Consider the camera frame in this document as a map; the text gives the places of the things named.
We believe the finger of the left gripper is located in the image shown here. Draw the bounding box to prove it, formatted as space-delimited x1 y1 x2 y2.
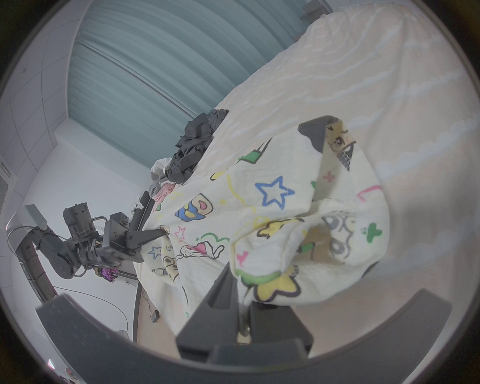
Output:
127 229 168 250

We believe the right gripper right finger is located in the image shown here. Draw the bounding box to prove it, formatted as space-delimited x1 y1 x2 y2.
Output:
247 302 314 351

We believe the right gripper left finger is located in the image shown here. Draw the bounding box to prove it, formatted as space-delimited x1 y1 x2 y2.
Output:
175 262 241 362

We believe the white printed pyjama top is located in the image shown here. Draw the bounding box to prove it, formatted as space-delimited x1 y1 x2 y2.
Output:
133 115 391 328

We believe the black chest of drawers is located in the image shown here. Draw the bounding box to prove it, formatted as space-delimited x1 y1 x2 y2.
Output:
129 191 155 235

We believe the pink garment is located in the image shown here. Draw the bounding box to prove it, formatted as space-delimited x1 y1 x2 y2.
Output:
154 184 176 205

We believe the white garment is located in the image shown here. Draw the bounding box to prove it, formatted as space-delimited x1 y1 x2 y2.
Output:
151 157 174 182

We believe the black garment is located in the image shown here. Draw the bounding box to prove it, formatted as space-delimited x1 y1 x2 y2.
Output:
167 112 216 184

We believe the dark grey garment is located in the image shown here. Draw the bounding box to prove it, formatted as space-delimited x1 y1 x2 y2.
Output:
208 108 230 130

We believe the blue-green curtain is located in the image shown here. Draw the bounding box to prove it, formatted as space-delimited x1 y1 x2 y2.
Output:
67 0 332 169

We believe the bed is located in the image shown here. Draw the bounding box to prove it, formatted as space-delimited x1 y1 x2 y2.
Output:
133 2 479 357

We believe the thin black floor cable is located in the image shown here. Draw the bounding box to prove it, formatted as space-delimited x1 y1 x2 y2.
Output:
56 287 133 332

